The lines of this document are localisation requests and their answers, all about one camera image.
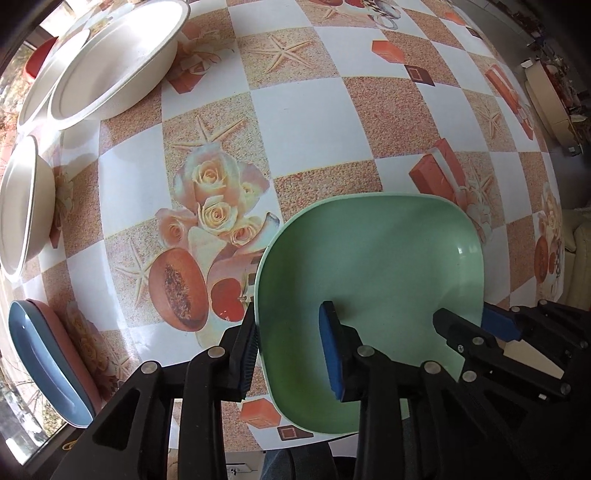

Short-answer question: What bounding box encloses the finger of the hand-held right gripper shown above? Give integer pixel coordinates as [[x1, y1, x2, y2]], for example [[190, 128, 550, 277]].
[[482, 300, 591, 352], [434, 308, 573, 400]]

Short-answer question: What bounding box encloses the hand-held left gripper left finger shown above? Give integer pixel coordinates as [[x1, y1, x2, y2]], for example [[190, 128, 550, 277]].
[[51, 302, 258, 480]]

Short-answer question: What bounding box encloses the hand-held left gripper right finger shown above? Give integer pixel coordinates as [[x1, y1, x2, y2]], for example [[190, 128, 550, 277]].
[[318, 301, 522, 480]]

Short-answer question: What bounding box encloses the green square plate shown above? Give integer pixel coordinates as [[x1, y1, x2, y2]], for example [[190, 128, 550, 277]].
[[254, 193, 485, 435]]

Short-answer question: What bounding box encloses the white paper bowl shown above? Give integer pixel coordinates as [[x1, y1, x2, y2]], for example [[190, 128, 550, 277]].
[[0, 135, 57, 282], [48, 0, 191, 121], [17, 28, 90, 127]]

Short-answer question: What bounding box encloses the cream sofa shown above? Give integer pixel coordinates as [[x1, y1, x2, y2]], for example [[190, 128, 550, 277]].
[[561, 208, 591, 315]]

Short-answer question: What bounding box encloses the pink square plate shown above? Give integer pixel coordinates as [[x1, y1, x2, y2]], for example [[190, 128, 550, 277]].
[[25, 299, 103, 418]]

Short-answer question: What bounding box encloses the blue square plate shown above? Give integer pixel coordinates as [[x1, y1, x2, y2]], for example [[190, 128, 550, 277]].
[[8, 300, 95, 426]]

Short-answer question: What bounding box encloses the round cream cabinet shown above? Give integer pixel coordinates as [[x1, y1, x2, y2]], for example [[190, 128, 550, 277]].
[[524, 60, 591, 148]]

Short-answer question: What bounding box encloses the checkered printed tablecloth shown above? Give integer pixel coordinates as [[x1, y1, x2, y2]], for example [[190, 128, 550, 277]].
[[0, 0, 566, 450]]

